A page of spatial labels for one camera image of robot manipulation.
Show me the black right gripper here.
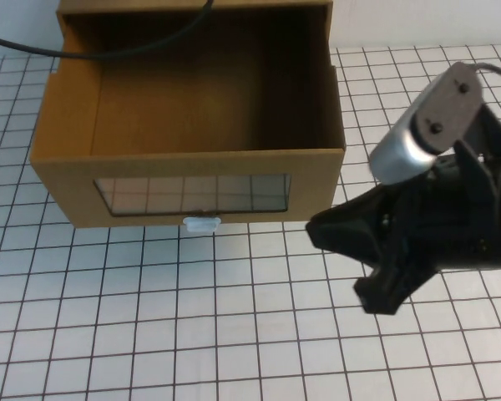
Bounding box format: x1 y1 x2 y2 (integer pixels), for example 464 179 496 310
306 140 501 314

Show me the brown cardboard drawer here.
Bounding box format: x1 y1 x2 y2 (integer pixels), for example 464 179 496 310
30 12 346 230

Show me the brown cardboard box shell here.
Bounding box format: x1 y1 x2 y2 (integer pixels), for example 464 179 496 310
45 0 339 80

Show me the white grid pattern tablecloth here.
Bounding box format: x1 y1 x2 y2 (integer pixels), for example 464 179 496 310
0 43 501 401

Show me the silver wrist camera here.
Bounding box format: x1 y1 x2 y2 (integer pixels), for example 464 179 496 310
368 61 483 186

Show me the white plastic drawer handle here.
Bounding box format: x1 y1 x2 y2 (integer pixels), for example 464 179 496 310
182 215 223 235

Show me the grey camera cable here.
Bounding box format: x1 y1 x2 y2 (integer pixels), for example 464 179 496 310
474 61 501 86

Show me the black cable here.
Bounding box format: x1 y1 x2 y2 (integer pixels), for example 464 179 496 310
0 0 216 60

